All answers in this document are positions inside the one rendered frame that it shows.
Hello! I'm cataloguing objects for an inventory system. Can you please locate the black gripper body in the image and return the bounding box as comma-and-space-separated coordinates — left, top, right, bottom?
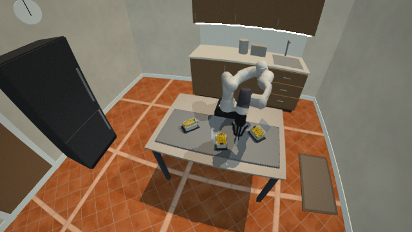
234, 114, 247, 127

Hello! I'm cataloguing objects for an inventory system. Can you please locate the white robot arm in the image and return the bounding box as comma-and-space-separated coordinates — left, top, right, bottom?
219, 61, 274, 115

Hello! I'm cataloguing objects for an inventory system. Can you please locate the yellow pipette tip rack insert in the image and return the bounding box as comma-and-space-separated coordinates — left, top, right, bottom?
217, 133, 226, 144
252, 126, 264, 137

